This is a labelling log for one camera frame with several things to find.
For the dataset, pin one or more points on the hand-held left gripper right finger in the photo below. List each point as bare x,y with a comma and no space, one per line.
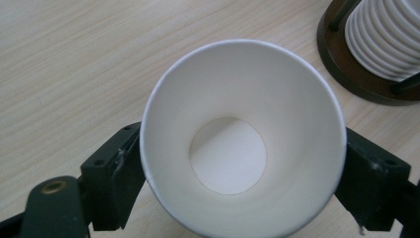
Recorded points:
371,185

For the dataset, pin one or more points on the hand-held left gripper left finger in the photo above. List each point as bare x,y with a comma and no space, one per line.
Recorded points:
114,178

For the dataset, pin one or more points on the dark brown double cup holder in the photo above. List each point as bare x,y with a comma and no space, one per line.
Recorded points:
343,72

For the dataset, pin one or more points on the single white paper cup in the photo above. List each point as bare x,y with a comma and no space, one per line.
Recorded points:
242,142

